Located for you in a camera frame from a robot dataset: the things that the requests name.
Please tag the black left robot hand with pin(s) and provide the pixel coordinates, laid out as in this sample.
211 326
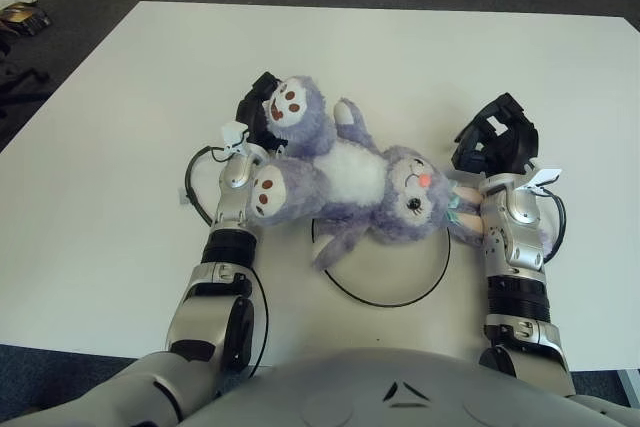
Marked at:
252 112

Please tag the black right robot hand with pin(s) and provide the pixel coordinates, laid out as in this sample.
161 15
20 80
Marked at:
500 142

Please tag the purple plush bunny doll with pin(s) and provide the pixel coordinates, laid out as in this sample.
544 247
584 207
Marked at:
345 177

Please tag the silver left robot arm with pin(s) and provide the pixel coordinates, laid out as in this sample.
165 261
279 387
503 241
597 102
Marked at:
225 247

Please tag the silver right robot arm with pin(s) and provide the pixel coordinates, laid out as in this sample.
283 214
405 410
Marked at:
515 247

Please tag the white plate with black rim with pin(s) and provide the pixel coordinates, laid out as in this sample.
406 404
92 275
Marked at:
395 282

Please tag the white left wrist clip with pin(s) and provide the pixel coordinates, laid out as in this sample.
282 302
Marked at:
235 137

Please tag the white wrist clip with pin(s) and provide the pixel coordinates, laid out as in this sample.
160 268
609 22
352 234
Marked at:
545 177
235 137

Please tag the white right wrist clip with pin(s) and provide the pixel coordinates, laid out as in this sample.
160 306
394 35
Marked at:
545 177

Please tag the black office chair base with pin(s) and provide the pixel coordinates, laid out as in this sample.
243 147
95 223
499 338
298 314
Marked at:
22 76

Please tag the black and gold box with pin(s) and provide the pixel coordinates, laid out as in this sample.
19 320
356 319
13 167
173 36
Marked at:
22 17

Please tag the grey table leg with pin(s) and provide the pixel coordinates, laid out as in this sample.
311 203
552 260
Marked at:
631 379

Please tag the grey robot torso shell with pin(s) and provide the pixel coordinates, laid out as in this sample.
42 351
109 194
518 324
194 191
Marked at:
375 387

